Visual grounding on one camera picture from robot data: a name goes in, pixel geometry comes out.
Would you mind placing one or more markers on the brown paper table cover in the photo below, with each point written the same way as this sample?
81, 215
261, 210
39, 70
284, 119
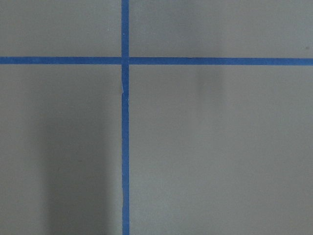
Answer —
214, 150

